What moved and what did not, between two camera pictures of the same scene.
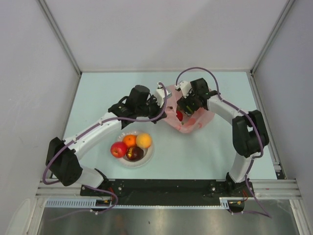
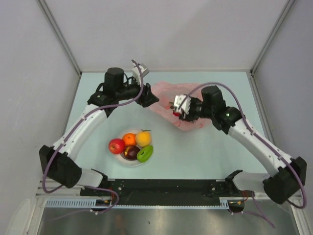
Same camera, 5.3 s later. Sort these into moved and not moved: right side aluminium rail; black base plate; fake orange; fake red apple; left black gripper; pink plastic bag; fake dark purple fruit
Moved: fake dark purple fruit; left black gripper; pink plastic bag; fake red apple
Not moved: black base plate; right side aluminium rail; fake orange
